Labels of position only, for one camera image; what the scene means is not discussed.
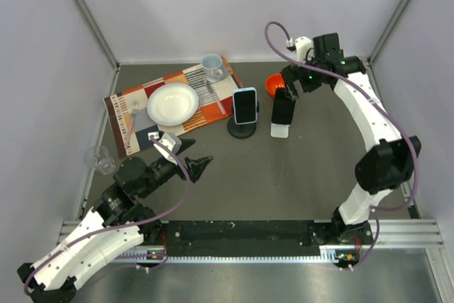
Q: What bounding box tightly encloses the clear drinking glass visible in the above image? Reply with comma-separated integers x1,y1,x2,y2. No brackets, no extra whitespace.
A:
84,145,116,175

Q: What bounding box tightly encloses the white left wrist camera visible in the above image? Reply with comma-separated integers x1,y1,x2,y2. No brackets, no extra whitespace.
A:
148,131,182,165

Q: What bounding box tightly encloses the knife with pink handle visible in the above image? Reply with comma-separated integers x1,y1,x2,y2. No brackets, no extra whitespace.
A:
206,80,226,115

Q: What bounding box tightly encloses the black round-base phone stand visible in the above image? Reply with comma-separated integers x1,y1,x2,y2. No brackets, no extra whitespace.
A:
227,100,260,140

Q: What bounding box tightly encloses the fork with pink handle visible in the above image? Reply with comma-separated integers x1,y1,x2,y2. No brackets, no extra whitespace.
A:
124,101,139,149

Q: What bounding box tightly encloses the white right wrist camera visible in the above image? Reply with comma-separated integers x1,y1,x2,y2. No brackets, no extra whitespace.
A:
286,36,314,62

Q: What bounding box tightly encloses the light blue mug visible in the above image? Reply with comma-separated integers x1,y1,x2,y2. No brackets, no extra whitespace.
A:
201,54,224,82

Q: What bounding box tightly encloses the light blue smartphone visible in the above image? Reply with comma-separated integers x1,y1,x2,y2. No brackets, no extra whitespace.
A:
233,87,258,125

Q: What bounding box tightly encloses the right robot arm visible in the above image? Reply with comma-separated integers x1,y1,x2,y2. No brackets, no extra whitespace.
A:
281,33,421,244

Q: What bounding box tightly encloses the orange plastic bowl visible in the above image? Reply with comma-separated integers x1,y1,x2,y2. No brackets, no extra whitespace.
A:
265,73,286,99

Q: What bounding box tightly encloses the black smartphone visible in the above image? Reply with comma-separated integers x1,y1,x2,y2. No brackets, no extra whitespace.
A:
271,87,296,126

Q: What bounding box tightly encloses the white plastic phone stand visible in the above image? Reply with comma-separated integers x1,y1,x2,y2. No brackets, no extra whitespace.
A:
270,123,290,138

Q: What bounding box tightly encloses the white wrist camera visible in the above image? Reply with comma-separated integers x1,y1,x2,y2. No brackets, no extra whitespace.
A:
148,131,182,165
286,36,314,62

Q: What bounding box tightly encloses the grey slotted cable duct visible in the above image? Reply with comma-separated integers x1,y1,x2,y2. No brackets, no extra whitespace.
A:
114,249,359,265

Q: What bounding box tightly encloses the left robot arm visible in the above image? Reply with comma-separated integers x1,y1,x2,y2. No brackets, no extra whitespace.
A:
17,132,213,302

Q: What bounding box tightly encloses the patterned orange placemat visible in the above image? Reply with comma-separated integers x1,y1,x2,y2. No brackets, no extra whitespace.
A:
104,57,243,158

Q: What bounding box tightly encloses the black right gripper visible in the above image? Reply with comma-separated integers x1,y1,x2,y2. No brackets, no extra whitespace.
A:
279,53,323,101

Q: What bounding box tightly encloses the white plate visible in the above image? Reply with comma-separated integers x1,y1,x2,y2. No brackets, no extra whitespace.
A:
146,83,199,126

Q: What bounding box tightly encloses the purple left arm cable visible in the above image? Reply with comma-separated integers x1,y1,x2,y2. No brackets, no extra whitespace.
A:
23,137,194,295

